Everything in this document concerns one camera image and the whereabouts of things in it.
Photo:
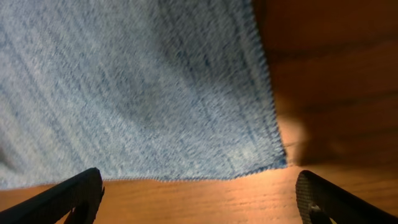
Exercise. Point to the blue microfiber cloth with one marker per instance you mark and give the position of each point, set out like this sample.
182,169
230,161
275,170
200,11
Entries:
166,90

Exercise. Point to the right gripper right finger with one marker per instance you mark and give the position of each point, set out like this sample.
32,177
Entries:
320,201

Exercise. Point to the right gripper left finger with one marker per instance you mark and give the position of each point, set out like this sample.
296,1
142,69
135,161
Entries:
77,198

